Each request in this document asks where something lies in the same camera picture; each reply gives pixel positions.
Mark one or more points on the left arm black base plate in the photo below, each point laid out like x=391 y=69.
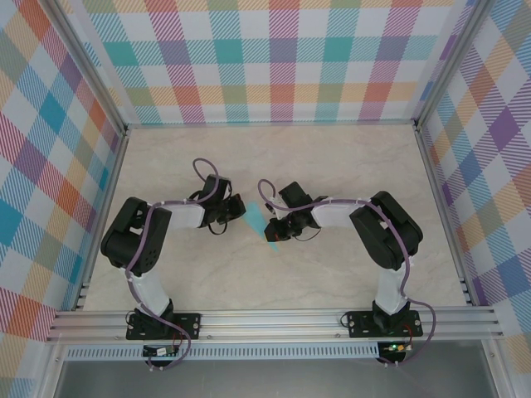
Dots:
x=191 y=325

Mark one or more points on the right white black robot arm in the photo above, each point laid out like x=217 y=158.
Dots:
x=390 y=290

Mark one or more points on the aluminium side rail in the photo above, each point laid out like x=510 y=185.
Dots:
x=101 y=219
x=446 y=215

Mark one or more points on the thin aluminium frame rail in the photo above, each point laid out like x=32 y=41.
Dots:
x=269 y=123

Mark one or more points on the wide aluminium frame beam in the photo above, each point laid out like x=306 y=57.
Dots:
x=269 y=325

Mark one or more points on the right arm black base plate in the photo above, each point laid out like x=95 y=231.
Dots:
x=357 y=327

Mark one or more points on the aluminium upright post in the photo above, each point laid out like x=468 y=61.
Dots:
x=456 y=60
x=83 y=62

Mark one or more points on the teal cloth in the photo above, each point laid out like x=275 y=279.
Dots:
x=257 y=217

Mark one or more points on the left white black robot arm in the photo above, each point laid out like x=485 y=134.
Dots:
x=151 y=290

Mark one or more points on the grey metal sheet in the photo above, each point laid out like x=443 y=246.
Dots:
x=269 y=379

